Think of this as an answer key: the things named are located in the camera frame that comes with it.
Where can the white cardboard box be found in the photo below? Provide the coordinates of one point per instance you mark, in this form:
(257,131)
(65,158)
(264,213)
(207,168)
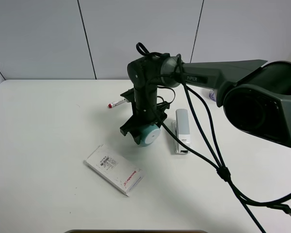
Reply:
(114,168)

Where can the dark green robot arm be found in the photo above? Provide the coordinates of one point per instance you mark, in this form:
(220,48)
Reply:
(255,95)

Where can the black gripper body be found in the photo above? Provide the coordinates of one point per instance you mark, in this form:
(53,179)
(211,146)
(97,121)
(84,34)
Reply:
(147,117)

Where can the red whiteboard marker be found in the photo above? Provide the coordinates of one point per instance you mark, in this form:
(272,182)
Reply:
(116,103)

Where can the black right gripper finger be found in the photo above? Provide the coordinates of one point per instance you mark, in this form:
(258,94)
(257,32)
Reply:
(131,126)

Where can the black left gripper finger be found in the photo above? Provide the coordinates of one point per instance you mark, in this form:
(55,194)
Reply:
(137,136)

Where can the white grey stapler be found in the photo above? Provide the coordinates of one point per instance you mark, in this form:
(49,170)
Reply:
(180,127)

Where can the purple round container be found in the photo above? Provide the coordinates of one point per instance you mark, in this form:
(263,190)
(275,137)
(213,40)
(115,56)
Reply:
(212,95)

